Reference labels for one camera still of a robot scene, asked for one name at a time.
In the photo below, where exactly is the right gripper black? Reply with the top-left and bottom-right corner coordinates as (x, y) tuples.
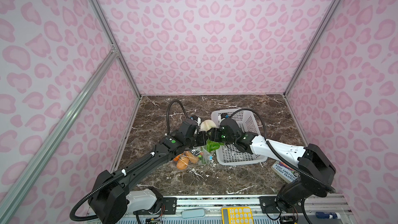
(206, 127), (236, 145)

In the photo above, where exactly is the green lettuce toy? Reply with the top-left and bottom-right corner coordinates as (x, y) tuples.
(200, 120), (224, 153)

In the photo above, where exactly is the clear zip top bag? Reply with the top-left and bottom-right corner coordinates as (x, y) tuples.
(171, 146), (214, 171)

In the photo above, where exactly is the yellow-orange squash toy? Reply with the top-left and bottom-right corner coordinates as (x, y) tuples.
(185, 151), (199, 164)

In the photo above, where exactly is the brown potato toy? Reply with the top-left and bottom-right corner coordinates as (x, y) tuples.
(176, 156), (190, 170)

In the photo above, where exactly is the green cucumber toy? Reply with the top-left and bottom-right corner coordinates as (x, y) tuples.
(198, 150), (212, 164)

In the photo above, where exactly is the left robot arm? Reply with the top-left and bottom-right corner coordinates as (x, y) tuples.
(88, 116), (205, 224)

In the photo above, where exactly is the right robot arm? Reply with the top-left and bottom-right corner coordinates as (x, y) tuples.
(207, 118), (336, 212)

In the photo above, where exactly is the white plastic basket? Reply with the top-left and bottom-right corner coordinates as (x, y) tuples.
(211, 108), (267, 166)

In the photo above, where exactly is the colourful paperback book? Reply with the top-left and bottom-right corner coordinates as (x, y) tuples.
(271, 161), (300, 183)

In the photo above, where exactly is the light blue flat case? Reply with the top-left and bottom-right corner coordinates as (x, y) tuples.
(181, 208), (206, 219)

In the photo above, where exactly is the yellow calculator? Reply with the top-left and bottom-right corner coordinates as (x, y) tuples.
(221, 206), (254, 224)

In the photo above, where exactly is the blue white marker pen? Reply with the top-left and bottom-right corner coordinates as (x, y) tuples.
(315, 212), (341, 219)

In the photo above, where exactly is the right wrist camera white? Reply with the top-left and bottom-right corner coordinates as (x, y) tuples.
(218, 113), (230, 122)

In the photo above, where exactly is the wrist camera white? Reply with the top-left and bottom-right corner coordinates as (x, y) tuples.
(190, 115), (202, 125)
(218, 113), (230, 122)

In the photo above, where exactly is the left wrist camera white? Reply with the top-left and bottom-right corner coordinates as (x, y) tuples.
(190, 115), (202, 125)

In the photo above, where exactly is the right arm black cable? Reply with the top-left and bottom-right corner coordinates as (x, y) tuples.
(228, 108), (336, 194)

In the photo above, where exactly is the aluminium frame rail base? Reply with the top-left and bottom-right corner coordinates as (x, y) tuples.
(90, 194), (355, 224)

